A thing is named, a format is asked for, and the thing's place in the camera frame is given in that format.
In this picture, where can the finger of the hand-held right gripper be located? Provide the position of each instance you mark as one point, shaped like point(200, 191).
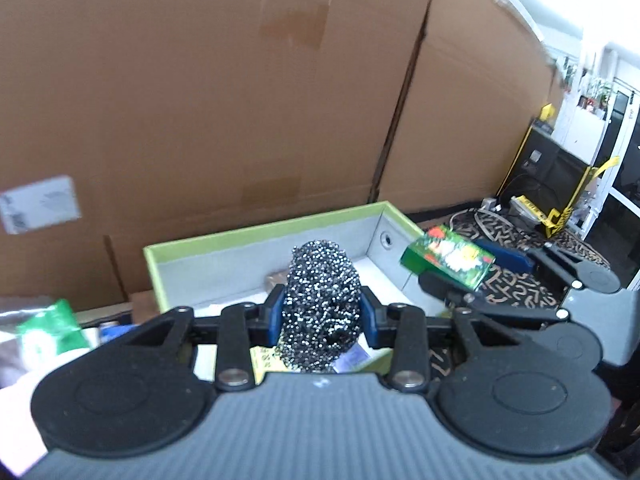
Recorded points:
point(502, 256)
point(505, 305)

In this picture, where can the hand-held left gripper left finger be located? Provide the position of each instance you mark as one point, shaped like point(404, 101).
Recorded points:
point(275, 312)

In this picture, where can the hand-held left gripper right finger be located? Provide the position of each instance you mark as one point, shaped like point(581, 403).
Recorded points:
point(373, 321)

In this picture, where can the steel wool scrubber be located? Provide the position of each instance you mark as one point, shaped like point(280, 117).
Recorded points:
point(320, 300)

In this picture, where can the green printed carton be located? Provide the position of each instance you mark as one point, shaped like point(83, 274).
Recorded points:
point(447, 257)

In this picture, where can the light green storage box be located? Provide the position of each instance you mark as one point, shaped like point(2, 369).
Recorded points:
point(240, 255)

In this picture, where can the pink and white cloth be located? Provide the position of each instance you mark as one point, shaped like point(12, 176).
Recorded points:
point(17, 420)

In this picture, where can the black patterned mat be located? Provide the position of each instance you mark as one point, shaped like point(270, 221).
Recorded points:
point(517, 286)

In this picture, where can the purple packet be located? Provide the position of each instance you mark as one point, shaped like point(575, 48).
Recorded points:
point(354, 359)

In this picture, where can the yellow card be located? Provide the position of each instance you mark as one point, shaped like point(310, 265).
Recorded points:
point(265, 361)

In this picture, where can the white power adapter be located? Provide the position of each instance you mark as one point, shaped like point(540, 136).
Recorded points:
point(490, 204)

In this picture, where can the yellow packet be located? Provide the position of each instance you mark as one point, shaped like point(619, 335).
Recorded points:
point(529, 206)

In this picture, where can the large cardboard box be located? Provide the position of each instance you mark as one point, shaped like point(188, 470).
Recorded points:
point(200, 110)
point(475, 110)

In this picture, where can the black glass door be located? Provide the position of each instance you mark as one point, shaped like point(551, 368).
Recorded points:
point(617, 160)

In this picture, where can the small blue item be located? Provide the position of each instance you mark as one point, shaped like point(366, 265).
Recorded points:
point(109, 332)

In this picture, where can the white cabinet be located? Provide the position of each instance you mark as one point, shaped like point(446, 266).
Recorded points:
point(582, 105)

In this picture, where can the green snack packet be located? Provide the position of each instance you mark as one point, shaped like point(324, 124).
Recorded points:
point(47, 332)

